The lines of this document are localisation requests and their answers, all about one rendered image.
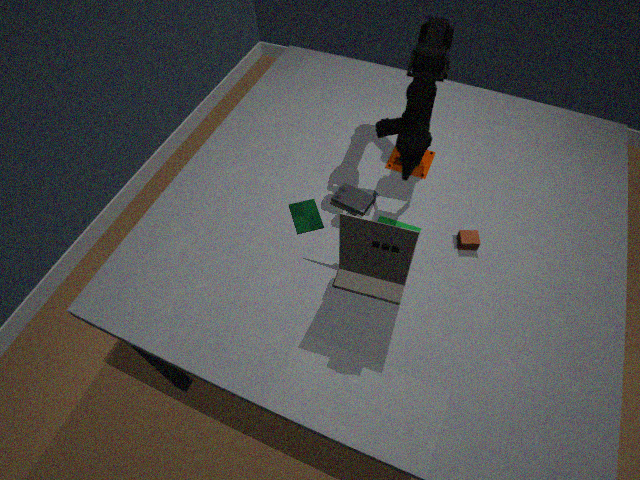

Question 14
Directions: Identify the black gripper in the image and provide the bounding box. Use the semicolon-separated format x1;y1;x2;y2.
395;105;432;180

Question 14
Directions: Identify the dark green flat square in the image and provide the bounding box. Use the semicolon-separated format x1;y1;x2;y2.
289;199;324;234

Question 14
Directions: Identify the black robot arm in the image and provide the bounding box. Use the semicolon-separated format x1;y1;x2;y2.
376;17;455;138

